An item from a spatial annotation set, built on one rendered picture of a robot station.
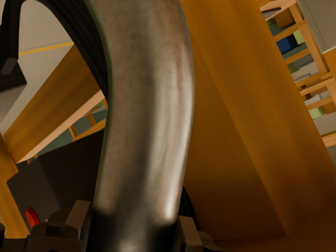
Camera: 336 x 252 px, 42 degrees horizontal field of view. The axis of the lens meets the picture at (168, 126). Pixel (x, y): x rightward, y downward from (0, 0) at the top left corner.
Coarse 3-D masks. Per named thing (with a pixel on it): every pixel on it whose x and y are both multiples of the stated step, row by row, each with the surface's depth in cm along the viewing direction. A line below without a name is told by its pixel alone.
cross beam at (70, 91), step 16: (64, 64) 77; (80, 64) 72; (48, 80) 85; (64, 80) 79; (80, 80) 74; (48, 96) 88; (64, 96) 82; (80, 96) 76; (96, 96) 75; (32, 112) 98; (48, 112) 91; (64, 112) 84; (80, 112) 84; (16, 128) 112; (32, 128) 102; (48, 128) 94; (64, 128) 97; (16, 144) 117; (32, 144) 106; (16, 160) 123
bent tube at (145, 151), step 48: (96, 0) 14; (144, 0) 14; (144, 48) 14; (144, 96) 14; (192, 96) 15; (144, 144) 14; (96, 192) 15; (144, 192) 14; (96, 240) 14; (144, 240) 14
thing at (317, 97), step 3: (303, 75) 1076; (306, 75) 1071; (309, 75) 1066; (297, 78) 1089; (300, 78) 1084; (303, 78) 1078; (294, 81) 1097; (297, 81) 1092; (315, 96) 1071; (318, 96) 1066; (309, 99) 1084; (312, 99) 1079; (315, 99) 1074; (318, 99) 1068; (306, 102) 1092; (309, 102) 1087; (312, 102) 1081
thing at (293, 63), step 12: (288, 12) 735; (288, 24) 744; (276, 36) 750; (288, 36) 757; (300, 36) 730; (288, 48) 753; (288, 60) 749; (300, 60) 745; (300, 84) 747; (312, 96) 779; (312, 108) 751; (324, 108) 744
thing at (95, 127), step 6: (102, 102) 707; (96, 108) 719; (84, 114) 724; (90, 114) 754; (90, 120) 752; (102, 120) 649; (72, 126) 725; (96, 126) 664; (102, 126) 662; (72, 132) 722; (84, 132) 691; (90, 132) 680; (78, 138) 708
